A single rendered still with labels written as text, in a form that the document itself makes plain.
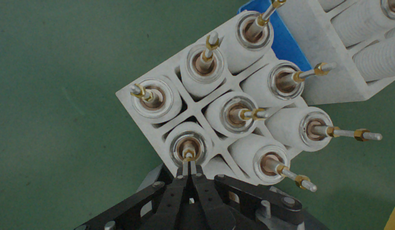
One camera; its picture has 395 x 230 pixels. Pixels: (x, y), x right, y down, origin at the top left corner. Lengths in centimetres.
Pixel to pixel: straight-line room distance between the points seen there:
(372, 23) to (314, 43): 10
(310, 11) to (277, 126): 33
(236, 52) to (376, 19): 33
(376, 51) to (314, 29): 15
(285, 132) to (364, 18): 32
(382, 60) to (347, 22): 13
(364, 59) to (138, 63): 68
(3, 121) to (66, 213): 39
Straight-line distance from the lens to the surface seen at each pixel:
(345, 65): 55
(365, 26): 54
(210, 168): 31
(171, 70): 34
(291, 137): 34
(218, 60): 27
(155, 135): 33
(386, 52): 56
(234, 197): 31
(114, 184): 62
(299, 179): 25
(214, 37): 18
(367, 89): 59
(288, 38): 56
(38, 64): 74
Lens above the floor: 50
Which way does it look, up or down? 85 degrees down
